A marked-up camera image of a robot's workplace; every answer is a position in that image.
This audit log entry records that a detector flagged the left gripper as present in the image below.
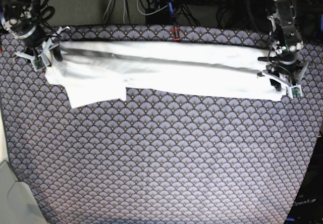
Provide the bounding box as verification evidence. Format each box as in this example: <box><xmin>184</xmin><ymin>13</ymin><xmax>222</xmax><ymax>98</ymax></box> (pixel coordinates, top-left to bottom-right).
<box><xmin>257</xmin><ymin>50</ymin><xmax>308</xmax><ymax>92</ymax></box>

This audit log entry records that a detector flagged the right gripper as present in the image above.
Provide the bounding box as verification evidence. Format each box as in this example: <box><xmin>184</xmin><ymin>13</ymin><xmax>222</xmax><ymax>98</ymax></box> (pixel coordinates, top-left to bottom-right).
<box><xmin>2</xmin><ymin>14</ymin><xmax>70</xmax><ymax>62</ymax></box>

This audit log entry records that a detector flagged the white printed T-shirt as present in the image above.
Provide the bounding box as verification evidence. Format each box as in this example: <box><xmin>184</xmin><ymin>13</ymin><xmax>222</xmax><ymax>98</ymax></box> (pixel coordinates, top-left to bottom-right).
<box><xmin>45</xmin><ymin>41</ymin><xmax>286</xmax><ymax>108</ymax></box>

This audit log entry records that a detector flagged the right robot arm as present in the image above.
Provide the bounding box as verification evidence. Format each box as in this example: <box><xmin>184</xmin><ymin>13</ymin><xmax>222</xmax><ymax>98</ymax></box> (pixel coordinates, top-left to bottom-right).
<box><xmin>1</xmin><ymin>0</ymin><xmax>68</xmax><ymax>70</ymax></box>

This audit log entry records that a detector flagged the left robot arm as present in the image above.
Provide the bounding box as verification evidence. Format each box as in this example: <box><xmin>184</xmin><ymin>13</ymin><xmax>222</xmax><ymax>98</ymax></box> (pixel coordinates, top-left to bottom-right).
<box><xmin>258</xmin><ymin>0</ymin><xmax>308</xmax><ymax>98</ymax></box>

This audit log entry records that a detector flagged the red black table clamp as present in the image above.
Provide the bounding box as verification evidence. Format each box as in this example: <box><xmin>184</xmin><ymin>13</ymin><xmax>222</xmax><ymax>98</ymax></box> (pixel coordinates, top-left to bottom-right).
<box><xmin>171</xmin><ymin>26</ymin><xmax>181</xmax><ymax>41</ymax></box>

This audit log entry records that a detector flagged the black power adapter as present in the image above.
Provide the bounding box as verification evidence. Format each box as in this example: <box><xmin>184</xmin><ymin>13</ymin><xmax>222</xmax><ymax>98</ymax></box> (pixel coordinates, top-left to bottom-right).
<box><xmin>145</xmin><ymin>7</ymin><xmax>172</xmax><ymax>25</ymax></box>

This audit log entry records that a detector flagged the patterned fan-print tablecloth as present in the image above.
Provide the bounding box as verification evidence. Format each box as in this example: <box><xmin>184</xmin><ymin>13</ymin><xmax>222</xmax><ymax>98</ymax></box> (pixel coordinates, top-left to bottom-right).
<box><xmin>1</xmin><ymin>34</ymin><xmax>322</xmax><ymax>223</ymax></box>

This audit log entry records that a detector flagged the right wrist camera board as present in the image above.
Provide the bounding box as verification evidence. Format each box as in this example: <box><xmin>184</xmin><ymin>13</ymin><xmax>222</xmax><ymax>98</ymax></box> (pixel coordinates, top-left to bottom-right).
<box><xmin>32</xmin><ymin>58</ymin><xmax>46</xmax><ymax>72</ymax></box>

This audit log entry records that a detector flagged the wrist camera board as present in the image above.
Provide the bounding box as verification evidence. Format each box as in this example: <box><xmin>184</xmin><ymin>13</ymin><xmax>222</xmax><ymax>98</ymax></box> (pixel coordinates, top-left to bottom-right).
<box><xmin>32</xmin><ymin>58</ymin><xmax>46</xmax><ymax>72</ymax></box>
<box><xmin>288</xmin><ymin>84</ymin><xmax>303</xmax><ymax>99</ymax></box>

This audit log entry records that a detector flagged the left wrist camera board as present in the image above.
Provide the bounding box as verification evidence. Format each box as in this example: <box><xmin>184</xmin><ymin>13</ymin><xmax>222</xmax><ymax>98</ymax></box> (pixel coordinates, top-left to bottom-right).
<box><xmin>288</xmin><ymin>84</ymin><xmax>303</xmax><ymax>99</ymax></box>

